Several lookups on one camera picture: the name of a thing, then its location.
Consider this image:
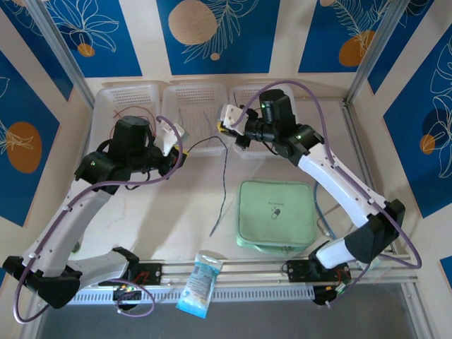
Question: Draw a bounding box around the aluminium table edge rail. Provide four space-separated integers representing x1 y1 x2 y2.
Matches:
340 100 437 339
20 104 93 339

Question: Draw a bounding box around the bundle of coloured wires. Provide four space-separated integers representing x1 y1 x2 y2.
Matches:
176 108 215 137

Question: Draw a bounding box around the white slotted cable duct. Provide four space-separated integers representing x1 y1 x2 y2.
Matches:
70 285 317 305

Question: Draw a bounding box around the aluminium frame post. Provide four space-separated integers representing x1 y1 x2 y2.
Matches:
345 0 416 107
25 0 97 107

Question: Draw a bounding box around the thin dark blue wire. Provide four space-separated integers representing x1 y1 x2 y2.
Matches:
185 136 229 237

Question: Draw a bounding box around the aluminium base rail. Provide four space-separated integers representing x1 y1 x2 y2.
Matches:
79 259 421 286

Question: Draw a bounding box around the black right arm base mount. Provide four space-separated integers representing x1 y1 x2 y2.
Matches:
282 259 354 310

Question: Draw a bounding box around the blue network cable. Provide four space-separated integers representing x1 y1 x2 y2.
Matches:
313 182 335 239

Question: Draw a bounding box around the white perforated plastic basket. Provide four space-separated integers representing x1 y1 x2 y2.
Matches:
161 83 230 159
90 83 162 156
228 83 304 160

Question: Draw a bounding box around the mint green zip pouch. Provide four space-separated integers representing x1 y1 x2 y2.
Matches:
234 179 317 256

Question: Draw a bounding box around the blue white wipes packet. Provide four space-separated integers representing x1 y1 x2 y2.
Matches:
175 250 223 320

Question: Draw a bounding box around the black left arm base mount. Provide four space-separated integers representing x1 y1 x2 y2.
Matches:
98 261 165 311

